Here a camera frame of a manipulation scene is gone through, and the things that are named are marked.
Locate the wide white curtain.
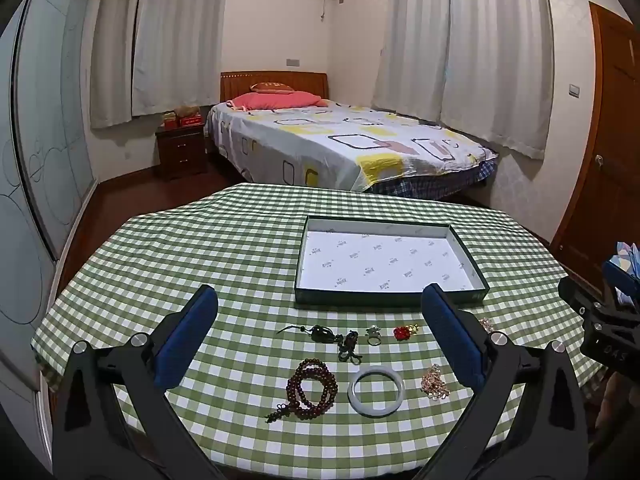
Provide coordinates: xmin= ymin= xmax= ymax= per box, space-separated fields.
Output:
xmin=440 ymin=0 xmax=553 ymax=161

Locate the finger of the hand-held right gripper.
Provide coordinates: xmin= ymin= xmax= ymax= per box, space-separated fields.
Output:
xmin=601 ymin=258 xmax=628 ymax=307
xmin=557 ymin=276 xmax=597 ymax=317

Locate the frosted glass sliding wardrobe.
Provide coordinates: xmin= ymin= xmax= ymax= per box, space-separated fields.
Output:
xmin=0 ymin=0 xmax=101 ymax=461

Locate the wooden bed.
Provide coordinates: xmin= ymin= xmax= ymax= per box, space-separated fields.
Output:
xmin=206 ymin=71 xmax=501 ymax=198

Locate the brown wooden bead bracelet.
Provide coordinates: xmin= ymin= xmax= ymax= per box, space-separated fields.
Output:
xmin=265 ymin=357 xmax=339 ymax=423

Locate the gold chain bracelet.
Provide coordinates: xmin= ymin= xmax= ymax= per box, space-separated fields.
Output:
xmin=420 ymin=364 xmax=451 ymax=402

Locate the shallow green box white lining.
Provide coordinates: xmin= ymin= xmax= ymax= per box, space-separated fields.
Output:
xmin=293 ymin=215 xmax=491 ymax=309

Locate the dark bead string with knot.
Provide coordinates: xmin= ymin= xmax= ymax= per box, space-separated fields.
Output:
xmin=337 ymin=331 xmax=364 ymax=365

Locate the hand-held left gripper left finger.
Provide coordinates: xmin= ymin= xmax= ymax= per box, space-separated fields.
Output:
xmin=51 ymin=284 xmax=226 ymax=480

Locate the green checked tablecloth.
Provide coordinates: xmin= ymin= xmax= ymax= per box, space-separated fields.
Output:
xmin=31 ymin=182 xmax=608 ymax=480

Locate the dark wooden nightstand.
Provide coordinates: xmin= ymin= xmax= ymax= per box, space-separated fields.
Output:
xmin=155 ymin=122 xmax=208 ymax=181

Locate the blue patterned cloth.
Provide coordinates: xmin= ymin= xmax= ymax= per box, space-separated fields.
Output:
xmin=615 ymin=241 xmax=640 ymax=307

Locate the red embroidered cushion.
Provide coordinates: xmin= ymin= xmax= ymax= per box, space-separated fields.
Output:
xmin=250 ymin=81 xmax=296 ymax=95

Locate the black pendant with cord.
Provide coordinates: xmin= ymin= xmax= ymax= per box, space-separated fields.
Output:
xmin=276 ymin=325 xmax=335 ymax=343

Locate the blue plaid mattress cover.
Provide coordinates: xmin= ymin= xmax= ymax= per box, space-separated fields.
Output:
xmin=365 ymin=160 xmax=498 ymax=198

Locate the white jade bangle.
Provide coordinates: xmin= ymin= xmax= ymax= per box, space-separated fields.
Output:
xmin=348 ymin=366 xmax=406 ymax=417

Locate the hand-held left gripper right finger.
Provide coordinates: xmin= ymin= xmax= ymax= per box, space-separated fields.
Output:
xmin=400 ymin=283 xmax=591 ymax=480

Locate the patterned white yellow bedsheet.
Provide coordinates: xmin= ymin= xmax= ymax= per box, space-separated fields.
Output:
xmin=206 ymin=101 xmax=499 ymax=193

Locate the pink pillow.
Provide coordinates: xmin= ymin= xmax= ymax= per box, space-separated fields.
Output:
xmin=227 ymin=91 xmax=328 ymax=111

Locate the narrow white curtain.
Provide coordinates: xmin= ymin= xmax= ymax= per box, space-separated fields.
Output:
xmin=90 ymin=0 xmax=151 ymax=130

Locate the brown wooden door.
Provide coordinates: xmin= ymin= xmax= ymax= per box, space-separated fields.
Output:
xmin=550 ymin=2 xmax=640 ymax=286

